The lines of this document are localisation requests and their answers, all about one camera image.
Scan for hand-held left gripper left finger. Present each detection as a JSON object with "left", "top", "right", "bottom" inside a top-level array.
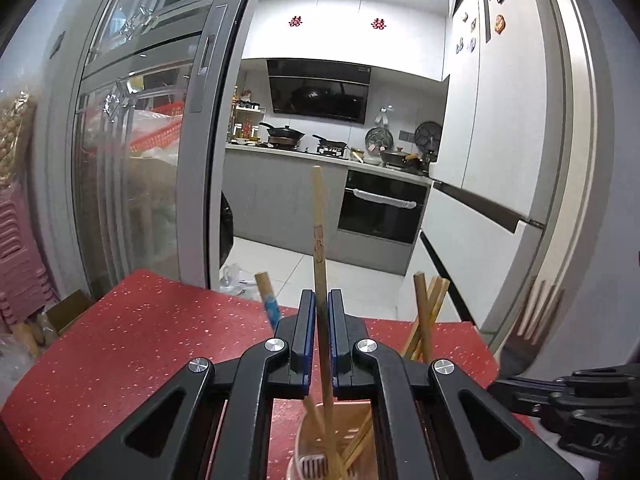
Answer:
[{"left": 62, "top": 289, "right": 317, "bottom": 480}]

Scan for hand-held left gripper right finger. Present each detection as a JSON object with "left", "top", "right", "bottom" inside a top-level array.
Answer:
[{"left": 328, "top": 288, "right": 584, "bottom": 480}]

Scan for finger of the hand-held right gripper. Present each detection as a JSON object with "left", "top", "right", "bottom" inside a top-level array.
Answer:
[{"left": 487, "top": 365, "right": 640, "bottom": 414}]

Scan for blue patterned bamboo chopstick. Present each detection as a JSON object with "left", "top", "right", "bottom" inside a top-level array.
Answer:
[{"left": 254, "top": 271, "right": 284, "bottom": 332}]

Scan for beige perforated utensil holder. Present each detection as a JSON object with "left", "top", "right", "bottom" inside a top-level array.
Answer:
[{"left": 293, "top": 399, "right": 377, "bottom": 480}]

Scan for plain long bamboo chopstick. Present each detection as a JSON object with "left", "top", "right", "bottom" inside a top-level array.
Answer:
[{"left": 413, "top": 271, "right": 434, "bottom": 362}]

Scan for bamboo chopstick with dark print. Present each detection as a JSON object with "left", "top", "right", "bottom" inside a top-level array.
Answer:
[{"left": 311, "top": 165, "right": 351, "bottom": 480}]

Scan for clear plastic bag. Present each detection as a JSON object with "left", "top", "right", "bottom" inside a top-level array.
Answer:
[{"left": 219, "top": 264, "right": 267, "bottom": 297}]

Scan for black built-in oven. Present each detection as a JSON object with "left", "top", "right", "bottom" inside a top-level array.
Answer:
[{"left": 336, "top": 169, "right": 432, "bottom": 247}]

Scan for black frying pan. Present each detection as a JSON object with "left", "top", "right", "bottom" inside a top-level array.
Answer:
[{"left": 312, "top": 133, "right": 349, "bottom": 152}]

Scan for black wok with lid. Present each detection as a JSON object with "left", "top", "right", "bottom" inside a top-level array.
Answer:
[{"left": 258, "top": 120, "right": 306, "bottom": 147}]

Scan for spice rack with bottles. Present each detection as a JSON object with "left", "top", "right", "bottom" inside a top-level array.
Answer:
[{"left": 227, "top": 86, "right": 264, "bottom": 144}]

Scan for cardboard box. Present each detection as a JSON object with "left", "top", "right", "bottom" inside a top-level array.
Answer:
[{"left": 42, "top": 289, "right": 97, "bottom": 347}]

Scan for black range hood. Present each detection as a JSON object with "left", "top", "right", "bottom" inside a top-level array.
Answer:
[{"left": 266, "top": 58, "right": 374, "bottom": 125}]

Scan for red plastic basket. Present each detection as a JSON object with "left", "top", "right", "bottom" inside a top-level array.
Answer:
[{"left": 126, "top": 99, "right": 187, "bottom": 154}]

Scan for white refrigerator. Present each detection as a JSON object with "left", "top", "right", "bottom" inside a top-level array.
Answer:
[{"left": 419, "top": 0, "right": 597, "bottom": 342}]

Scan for glass sliding door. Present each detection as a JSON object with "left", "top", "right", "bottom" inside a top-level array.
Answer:
[{"left": 74, "top": 0, "right": 262, "bottom": 297}]

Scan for stack of pink plastic stools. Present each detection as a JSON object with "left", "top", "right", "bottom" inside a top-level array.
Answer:
[{"left": 0, "top": 179, "right": 62, "bottom": 332}]

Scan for clear bag of nuts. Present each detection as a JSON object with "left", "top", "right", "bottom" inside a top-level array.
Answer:
[{"left": 0, "top": 89, "right": 39, "bottom": 197}]

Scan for group of fridge magnets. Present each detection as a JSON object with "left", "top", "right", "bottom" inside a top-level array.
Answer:
[{"left": 452, "top": 0, "right": 519, "bottom": 57}]

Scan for pot with wooden handle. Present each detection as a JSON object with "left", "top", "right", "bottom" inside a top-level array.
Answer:
[{"left": 379, "top": 147, "right": 432, "bottom": 169}]

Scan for round grey wall rack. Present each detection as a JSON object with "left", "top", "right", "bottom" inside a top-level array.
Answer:
[{"left": 364, "top": 126, "right": 396, "bottom": 154}]

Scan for round dark wall rack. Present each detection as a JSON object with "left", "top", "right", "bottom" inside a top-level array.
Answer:
[{"left": 413, "top": 120, "right": 444, "bottom": 154}]

